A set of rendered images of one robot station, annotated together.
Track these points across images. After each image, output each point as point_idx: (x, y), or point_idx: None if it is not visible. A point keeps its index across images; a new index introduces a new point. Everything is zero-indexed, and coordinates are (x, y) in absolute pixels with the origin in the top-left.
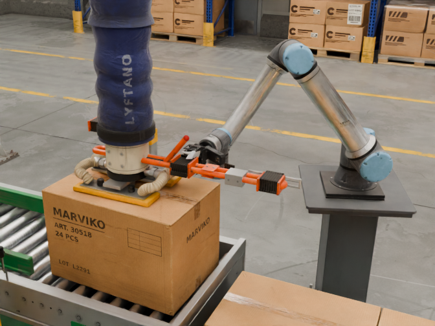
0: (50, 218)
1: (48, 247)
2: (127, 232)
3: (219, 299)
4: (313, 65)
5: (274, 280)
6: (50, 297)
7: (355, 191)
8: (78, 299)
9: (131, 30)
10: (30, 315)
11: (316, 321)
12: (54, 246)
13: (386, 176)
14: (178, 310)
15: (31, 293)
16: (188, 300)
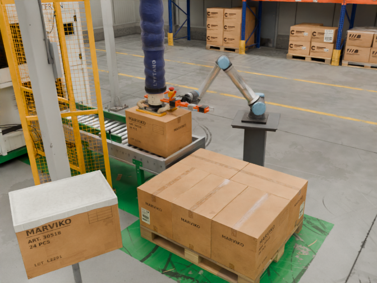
0: (127, 121)
1: None
2: (152, 126)
3: None
4: (229, 65)
5: (211, 151)
6: (125, 149)
7: (254, 120)
8: (134, 150)
9: (155, 51)
10: (119, 157)
11: (220, 164)
12: (129, 132)
13: (263, 113)
14: None
15: (119, 147)
16: None
